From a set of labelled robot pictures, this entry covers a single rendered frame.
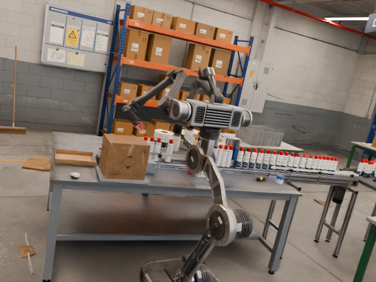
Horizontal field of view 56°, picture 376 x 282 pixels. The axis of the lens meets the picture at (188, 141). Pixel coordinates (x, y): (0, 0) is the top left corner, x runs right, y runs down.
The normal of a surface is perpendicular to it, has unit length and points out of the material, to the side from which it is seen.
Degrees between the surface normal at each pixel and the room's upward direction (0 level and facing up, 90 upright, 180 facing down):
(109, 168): 90
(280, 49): 90
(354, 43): 90
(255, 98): 90
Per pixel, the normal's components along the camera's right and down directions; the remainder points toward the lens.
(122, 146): 0.40, 0.28
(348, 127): -0.87, -0.06
